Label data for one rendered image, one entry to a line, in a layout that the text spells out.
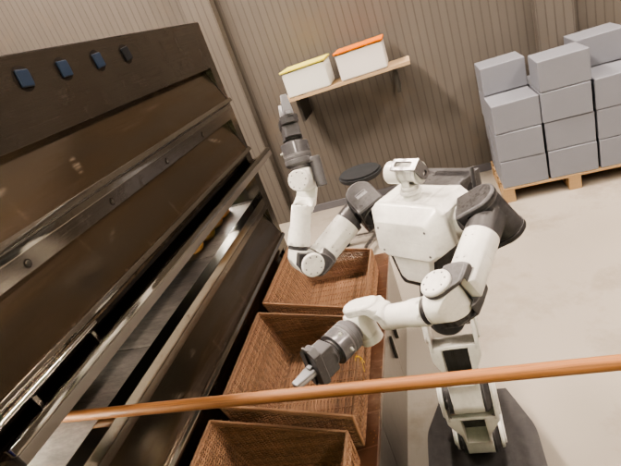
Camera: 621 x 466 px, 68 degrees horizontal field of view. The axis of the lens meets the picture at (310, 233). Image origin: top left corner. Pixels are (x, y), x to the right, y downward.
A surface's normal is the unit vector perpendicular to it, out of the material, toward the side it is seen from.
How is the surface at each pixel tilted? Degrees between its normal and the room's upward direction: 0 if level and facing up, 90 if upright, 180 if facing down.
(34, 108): 90
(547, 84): 90
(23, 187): 70
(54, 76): 90
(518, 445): 0
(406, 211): 45
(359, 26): 90
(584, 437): 0
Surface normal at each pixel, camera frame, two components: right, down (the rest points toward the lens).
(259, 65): -0.16, 0.46
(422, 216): -0.71, -0.25
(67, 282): 0.76, -0.49
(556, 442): -0.32, -0.86
